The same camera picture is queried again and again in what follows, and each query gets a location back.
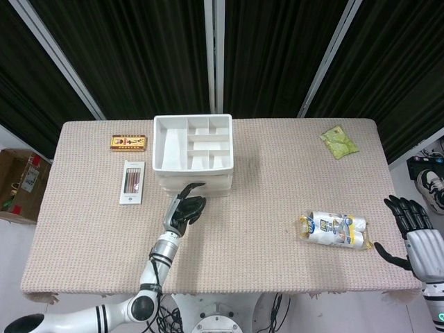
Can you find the yellow brown card box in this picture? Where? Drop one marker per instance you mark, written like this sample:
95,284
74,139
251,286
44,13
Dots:
128,143

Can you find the black electronic device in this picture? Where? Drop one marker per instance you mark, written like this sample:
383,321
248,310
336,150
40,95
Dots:
418,166

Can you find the white garbage bag roll pack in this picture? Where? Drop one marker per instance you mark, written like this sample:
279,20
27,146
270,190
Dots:
334,230

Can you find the white black sneaker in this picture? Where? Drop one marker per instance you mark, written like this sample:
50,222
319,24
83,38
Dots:
431,187

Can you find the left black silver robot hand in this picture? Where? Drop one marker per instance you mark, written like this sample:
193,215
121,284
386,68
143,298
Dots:
180,213

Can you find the black pleated curtain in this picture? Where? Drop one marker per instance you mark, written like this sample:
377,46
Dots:
270,52
399,69
138,52
21,86

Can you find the grey aluminium frame post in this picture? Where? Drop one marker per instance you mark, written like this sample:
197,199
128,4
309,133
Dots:
327,59
215,52
59,59

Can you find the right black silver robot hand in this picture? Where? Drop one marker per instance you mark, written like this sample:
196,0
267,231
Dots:
426,253

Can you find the beige woven tablecloth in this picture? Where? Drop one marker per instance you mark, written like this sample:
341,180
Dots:
243,249

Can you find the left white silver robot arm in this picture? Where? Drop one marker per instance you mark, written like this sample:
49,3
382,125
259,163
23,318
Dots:
149,277

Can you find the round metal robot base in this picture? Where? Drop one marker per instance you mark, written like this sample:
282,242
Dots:
216,319

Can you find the white plastic drawer organizer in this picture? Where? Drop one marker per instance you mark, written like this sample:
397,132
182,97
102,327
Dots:
173,152

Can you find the brown cardboard box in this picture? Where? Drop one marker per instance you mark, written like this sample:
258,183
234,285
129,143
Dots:
17,187

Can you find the green snack packet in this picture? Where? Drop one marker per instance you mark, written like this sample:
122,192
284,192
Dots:
339,141

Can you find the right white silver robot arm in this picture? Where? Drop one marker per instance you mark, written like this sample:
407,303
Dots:
435,305

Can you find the clear plastic container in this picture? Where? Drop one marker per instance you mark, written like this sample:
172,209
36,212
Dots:
215,177

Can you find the coloured pencil box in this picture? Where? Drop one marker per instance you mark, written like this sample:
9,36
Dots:
132,182

